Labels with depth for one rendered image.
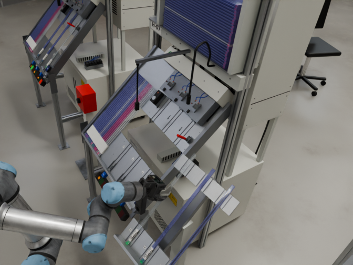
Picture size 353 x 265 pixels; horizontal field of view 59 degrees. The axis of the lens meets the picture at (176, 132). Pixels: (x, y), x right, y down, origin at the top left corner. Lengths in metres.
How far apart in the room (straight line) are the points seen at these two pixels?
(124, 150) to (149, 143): 0.38
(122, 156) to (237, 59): 0.82
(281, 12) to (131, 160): 1.01
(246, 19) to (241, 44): 0.10
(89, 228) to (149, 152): 1.00
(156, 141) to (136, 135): 0.15
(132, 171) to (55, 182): 1.20
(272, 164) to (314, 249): 0.87
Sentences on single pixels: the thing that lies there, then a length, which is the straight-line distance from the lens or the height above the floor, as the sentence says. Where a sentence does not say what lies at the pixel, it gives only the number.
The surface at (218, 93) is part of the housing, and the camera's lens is 1.46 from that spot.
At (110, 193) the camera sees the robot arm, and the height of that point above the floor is 1.14.
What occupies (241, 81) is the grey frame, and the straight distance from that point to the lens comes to 1.39.
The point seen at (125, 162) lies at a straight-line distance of 1.73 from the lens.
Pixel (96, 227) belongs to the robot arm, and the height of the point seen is 1.07.
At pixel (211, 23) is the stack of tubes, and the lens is 1.42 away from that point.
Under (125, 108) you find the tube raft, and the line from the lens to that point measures 1.86.
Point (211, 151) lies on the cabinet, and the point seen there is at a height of 0.62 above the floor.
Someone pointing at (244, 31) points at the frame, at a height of 1.57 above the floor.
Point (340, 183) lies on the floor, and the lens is 3.25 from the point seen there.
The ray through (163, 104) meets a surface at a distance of 1.71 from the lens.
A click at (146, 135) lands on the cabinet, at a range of 2.16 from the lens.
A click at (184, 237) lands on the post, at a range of 1.52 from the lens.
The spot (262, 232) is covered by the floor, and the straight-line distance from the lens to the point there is 2.57.
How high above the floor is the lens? 2.02
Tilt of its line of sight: 39 degrees down
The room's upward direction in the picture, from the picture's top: 7 degrees clockwise
